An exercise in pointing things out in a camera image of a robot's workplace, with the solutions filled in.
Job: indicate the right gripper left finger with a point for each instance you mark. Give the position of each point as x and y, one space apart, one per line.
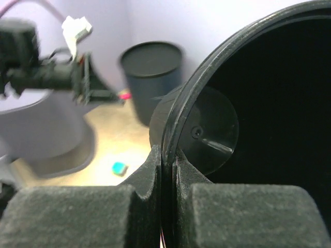
126 215

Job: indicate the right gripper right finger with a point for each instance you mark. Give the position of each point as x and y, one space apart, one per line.
243 215

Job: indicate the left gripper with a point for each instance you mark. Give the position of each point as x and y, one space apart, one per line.
22 68

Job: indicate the light grey plastic bucket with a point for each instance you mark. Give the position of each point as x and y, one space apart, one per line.
48 131

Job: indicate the dark blue cylindrical bin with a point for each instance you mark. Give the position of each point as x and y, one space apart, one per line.
151 69

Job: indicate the black cylindrical bin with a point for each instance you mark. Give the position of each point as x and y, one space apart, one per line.
257 110

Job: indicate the pink plastic clip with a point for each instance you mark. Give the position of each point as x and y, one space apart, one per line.
125 96

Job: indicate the green small box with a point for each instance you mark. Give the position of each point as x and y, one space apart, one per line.
119 169

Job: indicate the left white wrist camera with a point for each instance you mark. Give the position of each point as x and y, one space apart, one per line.
75 31

